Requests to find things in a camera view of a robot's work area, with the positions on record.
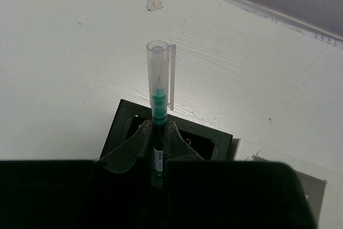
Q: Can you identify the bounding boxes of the tape scrap on table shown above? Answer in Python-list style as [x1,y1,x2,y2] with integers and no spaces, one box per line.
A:
[146,0,163,12]

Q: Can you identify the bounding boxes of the green gel pen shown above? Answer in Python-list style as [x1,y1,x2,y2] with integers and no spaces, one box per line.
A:
[146,41,176,188]

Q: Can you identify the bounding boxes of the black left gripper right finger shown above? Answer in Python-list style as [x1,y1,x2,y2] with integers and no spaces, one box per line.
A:
[163,121,204,165]

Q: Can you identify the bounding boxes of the white pen holder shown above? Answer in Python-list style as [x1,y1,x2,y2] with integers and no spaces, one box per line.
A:
[230,138,327,228]

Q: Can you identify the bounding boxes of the black pen holder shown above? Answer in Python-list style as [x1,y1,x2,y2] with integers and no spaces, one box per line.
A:
[99,99,234,161]

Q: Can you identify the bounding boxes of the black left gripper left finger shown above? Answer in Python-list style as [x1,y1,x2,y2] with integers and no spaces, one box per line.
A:
[96,120,153,173]

